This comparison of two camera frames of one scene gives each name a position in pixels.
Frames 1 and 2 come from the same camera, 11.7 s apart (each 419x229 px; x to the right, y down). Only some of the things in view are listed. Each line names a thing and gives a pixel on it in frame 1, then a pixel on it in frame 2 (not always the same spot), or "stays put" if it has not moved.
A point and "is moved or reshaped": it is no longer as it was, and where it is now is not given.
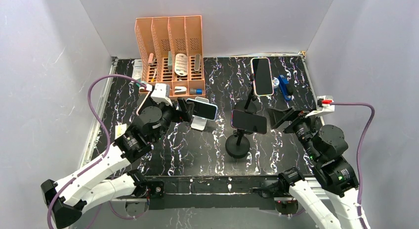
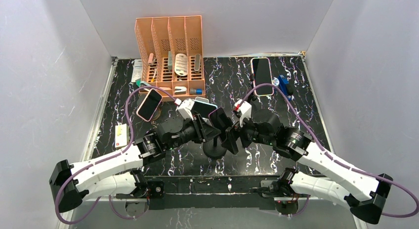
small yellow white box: [120, 129] stays put
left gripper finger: [189, 109] to [208, 131]
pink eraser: [150, 57] stays put
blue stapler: [283, 82] stays put
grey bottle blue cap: [195, 91] stays put
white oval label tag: [181, 64] stays put
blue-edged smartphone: [203, 110] stays put
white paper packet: [138, 69] stays put
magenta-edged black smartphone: [248, 121] is moved or reshaped
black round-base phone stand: [237, 146] is moved or reshaped
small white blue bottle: [275, 82] stays put
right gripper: [276, 116] to [230, 142]
